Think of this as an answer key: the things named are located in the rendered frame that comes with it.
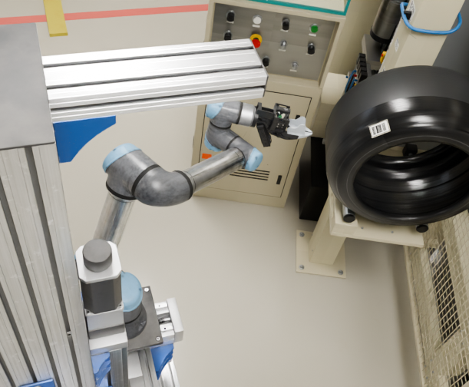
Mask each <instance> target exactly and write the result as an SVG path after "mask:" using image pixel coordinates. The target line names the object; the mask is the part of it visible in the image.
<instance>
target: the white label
mask: <svg viewBox="0 0 469 387"><path fill-rule="evenodd" d="M369 129H370V132H371V136H372V138H373V137H377V136H379V135H381V134H384V133H387V132H389V131H390V127H389V124H388V120H384V121H381V122H379V123H377V124H373V125H372V126H369Z"/></svg>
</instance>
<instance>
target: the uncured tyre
mask: <svg viewBox="0 0 469 387"><path fill-rule="evenodd" d="M384 120H388V124H389V127H390V131H389V132H387V133H384V134H381V135H379V136H377V137H373V138H372V136H371V132H370V129H369V126H372V125H373V124H377V123H379V122H381V121H384ZM325 139H326V144H325V164H326V170H327V172H328V178H327V179H328V182H329V185H330V187H331V189H332V192H333V193H334V195H335V197H336V198H337V199H338V200H339V201H340V202H341V203H342V204H343V205H344V206H345V207H347V208H348V209H350V210H351V211H353V212H355V213H357V214H358V215H360V216H362V217H364V218H366V219H369V220H372V221H375V222H378V223H384V224H389V225H395V226H415V225H422V224H428V223H435V222H438V221H441V220H446V219H447V218H450V217H453V216H455V215H458V214H459V213H462V212H464V211H465V210H467V209H468V208H469V78H468V77H466V76H465V75H463V74H461V73H458V72H456V71H453V70H451V69H447V68H441V67H437V66H430V65H412V66H404V67H400V68H392V69H389V70H387V71H383V72H380V73H377V74H374V75H372V76H371V77H369V78H366V79H365V80H363V81H361V82H359V83H357V84H356V85H355V86H354V87H352V88H351V89H349V90H348V91H347V92H346V93H345V94H344V95H343V96H342V97H341V98H340V99H339V101H338V102H337V103H336V105H335V106H334V108H333V109H332V112H331V114H330V116H329V120H328V122H327V125H326V129H325ZM415 142H435V143H441V144H440V145H438V146H437V147H434V148H432V149H430V150H427V151H425V152H422V153H419V154H414V155H409V156H401V157H394V156H386V155H382V154H379V153H380V152H382V151H385V150H387V149H389V148H391V147H395V146H398V145H402V144H409V143H415Z"/></svg>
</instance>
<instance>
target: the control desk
mask: <svg viewBox="0 0 469 387"><path fill-rule="evenodd" d="M344 24H345V16H344V15H335V14H330V13H324V12H316V11H311V10H305V9H300V8H291V7H286V6H281V5H272V4H267V3H262V2H253V1H248V0H209V6H208V12H207V18H206V31H205V39H204V42H213V41H231V40H240V39H251V41H252V43H253V45H254V47H255V49H256V51H257V53H258V55H259V57H260V59H261V61H262V63H263V65H264V67H265V69H266V71H267V73H268V75H269V78H268V81H267V86H266V92H265V95H264V97H262V98H255V99H248V100H241V102H244V103H247V104H253V105H254V107H255V106H256V105H257V104H258V102H260V103H262V107H265V108H272V109H273V108H274V105H275V103H279V104H284V105H288V106H290V109H291V113H290V115H289V119H294V120H296V119H298V118H299V117H304V118H305V119H306V127H307V128H308V129H310V127H311V124H312V119H313V117H314V114H315V110H316V108H317V105H318V102H319V99H320V96H321V93H322V89H323V87H324V84H325V80H326V78H327V75H328V73H329V69H330V66H331V63H332V59H333V56H334V54H335V50H336V47H337V44H338V42H339V38H340V35H341V33H342V29H343V26H344ZM204 42H203V43H204ZM206 106H207V104H202V105H197V117H196V125H195V132H194V136H193V153H192V161H191V166H193V165H195V164H198V163H200V162H202V161H204V160H206V159H203V158H202V154H212V157H213V156H215V155H217V154H219V153H222V152H223V151H219V152H215V151H213V150H209V149H208V148H207V147H206V146H205V144H204V138H205V133H206V130H207V128H208V124H209V122H210V119H209V118H208V117H206ZM230 129H231V130H232V131H234V132H235V133H236V134H238V135H239V136H240V137H241V138H242V139H244V140H245V141H247V142H248V143H249V144H251V145H252V146H254V147H255V148H256V149H257V150H258V151H260V152H261V153H262V154H263V160H262V162H261V164H260V165H259V166H258V167H257V168H256V169H255V170H254V171H248V170H245V168H244V167H243V168H241V169H240V170H238V171H236V172H234V173H232V174H230V175H228V176H226V177H224V178H222V179H221V180H218V181H217V182H215V183H213V184H211V185H209V186H207V187H204V188H203V189H202V190H199V191H197V192H196V193H194V194H193V195H194V196H199V197H209V198H216V199H221V200H231V201H237V202H243V203H253V204H259V205H264V206H271V207H281V208H284V206H285V204H286V199H287V197H288V194H289V190H290V187H291V185H292V181H293V178H294V176H295V173H296V169H297V167H298V164H299V159H300V157H301V154H302V150H303V148H304V145H305V142H306V138H307V137H304V138H299V139H297V140H284V139H282V138H279V137H276V136H274V135H271V134H270V133H269V134H270V135H271V138H272V143H271V144H270V147H263V144H262V142H261V139H260V136H259V133H258V130H257V128H256V126H255V127H250V126H249V127H245V126H242V125H238V124H232V125H231V128H230Z"/></svg>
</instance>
